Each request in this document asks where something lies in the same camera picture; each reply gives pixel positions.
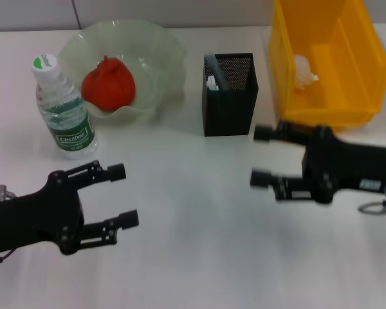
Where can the clear green-label water bottle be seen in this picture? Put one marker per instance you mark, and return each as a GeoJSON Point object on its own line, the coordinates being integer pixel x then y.
{"type": "Point", "coordinates": [74, 128]}

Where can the black mesh pen holder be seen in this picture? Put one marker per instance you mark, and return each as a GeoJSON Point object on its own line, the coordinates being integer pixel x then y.
{"type": "Point", "coordinates": [228, 112]}

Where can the green pen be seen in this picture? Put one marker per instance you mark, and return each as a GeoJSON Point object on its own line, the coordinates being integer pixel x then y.
{"type": "Point", "coordinates": [212, 83]}

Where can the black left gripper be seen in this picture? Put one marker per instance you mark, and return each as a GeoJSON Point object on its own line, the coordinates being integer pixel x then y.
{"type": "Point", "coordinates": [32, 215]}

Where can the green glass fruit plate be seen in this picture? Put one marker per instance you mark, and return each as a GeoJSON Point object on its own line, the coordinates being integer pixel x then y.
{"type": "Point", "coordinates": [154, 64]}

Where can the white paper ball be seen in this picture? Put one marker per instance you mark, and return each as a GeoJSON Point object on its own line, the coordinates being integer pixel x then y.
{"type": "Point", "coordinates": [304, 72]}

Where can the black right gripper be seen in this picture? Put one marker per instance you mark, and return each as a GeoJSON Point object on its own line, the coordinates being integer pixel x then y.
{"type": "Point", "coordinates": [357, 167]}

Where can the yellow plastic bin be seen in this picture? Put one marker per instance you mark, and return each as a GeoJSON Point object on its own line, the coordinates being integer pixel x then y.
{"type": "Point", "coordinates": [341, 83]}

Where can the grey pen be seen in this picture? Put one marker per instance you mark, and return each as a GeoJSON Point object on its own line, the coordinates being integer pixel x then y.
{"type": "Point", "coordinates": [217, 71]}

